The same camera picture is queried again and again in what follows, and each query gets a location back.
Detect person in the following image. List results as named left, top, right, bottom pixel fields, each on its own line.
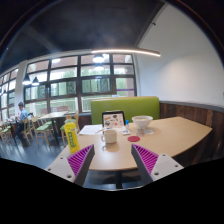
left=15, top=101, right=30, bottom=145

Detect tablet with dark frame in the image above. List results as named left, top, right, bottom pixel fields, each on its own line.
left=101, top=110, right=127, bottom=130

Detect yellow drink bottle green cap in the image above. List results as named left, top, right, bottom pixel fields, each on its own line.
left=64, top=119, right=81, bottom=155

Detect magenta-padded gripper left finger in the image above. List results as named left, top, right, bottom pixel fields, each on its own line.
left=44, top=143, right=96, bottom=187

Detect white paper sheet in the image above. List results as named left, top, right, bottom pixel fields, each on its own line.
left=78, top=124, right=105, bottom=136

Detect round red coaster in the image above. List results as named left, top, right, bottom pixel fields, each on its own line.
left=127, top=135, right=141, bottom=143

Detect wooden chairs with green seats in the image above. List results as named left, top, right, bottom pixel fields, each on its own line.
left=0, top=111, right=80, bottom=148

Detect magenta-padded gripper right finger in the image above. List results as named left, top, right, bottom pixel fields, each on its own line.
left=130, top=143, right=185, bottom=186

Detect wooden dining table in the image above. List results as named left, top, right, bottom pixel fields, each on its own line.
left=37, top=111, right=73, bottom=146

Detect white mug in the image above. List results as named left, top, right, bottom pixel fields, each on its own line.
left=100, top=129, right=118, bottom=145

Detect black pendant lamp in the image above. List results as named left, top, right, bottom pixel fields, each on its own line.
left=31, top=76, right=41, bottom=87
left=22, top=73, right=32, bottom=86

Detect white footed bowl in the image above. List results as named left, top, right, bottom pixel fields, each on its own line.
left=131, top=115, right=154, bottom=136

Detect green upholstered bench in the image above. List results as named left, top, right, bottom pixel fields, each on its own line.
left=90, top=96, right=161, bottom=126

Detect long curved ceiling light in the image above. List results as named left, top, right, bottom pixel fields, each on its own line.
left=90, top=47, right=162, bottom=58

